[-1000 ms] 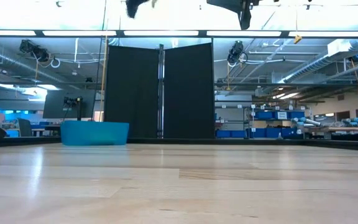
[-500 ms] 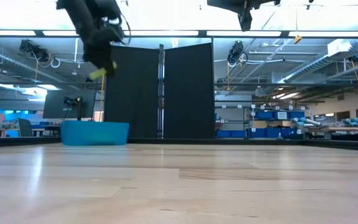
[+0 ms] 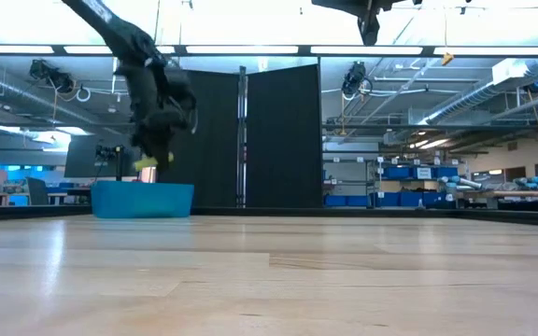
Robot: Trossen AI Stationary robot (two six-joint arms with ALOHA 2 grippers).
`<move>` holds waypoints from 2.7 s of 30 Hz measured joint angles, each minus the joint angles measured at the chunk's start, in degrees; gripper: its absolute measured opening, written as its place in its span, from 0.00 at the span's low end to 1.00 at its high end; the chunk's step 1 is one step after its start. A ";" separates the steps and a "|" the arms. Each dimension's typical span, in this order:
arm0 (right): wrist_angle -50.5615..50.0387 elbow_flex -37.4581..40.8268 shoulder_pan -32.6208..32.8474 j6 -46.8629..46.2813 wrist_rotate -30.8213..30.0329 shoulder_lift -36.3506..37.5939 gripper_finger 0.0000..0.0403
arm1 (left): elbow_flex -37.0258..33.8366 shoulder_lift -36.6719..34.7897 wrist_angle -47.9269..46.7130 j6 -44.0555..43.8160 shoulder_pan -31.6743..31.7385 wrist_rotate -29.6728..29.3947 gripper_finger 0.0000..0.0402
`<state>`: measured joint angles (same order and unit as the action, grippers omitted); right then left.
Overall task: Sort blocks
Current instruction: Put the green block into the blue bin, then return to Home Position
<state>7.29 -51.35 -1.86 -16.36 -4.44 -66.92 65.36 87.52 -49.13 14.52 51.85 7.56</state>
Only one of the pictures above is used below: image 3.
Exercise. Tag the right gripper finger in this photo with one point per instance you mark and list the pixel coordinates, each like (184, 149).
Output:
(344, 4)

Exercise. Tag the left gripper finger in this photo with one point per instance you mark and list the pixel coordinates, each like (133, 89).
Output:
(162, 156)
(144, 144)

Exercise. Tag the lime green toy block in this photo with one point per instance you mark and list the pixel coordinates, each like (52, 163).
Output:
(143, 163)

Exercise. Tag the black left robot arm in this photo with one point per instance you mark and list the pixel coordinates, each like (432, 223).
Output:
(115, 32)

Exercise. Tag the black monitor stand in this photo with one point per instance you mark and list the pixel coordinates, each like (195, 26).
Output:
(119, 168)

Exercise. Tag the blue plastic bin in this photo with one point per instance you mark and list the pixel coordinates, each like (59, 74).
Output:
(143, 200)

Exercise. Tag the black monitor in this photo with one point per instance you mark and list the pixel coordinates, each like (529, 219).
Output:
(82, 158)

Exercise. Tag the yellow hanging tag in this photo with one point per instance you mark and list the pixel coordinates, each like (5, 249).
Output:
(447, 59)

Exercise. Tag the grey office chair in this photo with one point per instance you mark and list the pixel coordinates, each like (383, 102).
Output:
(38, 192)

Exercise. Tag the black folding room divider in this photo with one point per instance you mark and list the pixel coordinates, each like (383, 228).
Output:
(283, 140)

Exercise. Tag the metal storage shelf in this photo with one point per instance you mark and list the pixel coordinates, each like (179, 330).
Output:
(353, 161)

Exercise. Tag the blue storage bin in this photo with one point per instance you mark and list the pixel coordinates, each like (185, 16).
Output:
(397, 200)
(446, 172)
(437, 200)
(397, 173)
(346, 201)

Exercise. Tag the wooden work table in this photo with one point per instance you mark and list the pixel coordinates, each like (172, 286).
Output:
(530, 193)

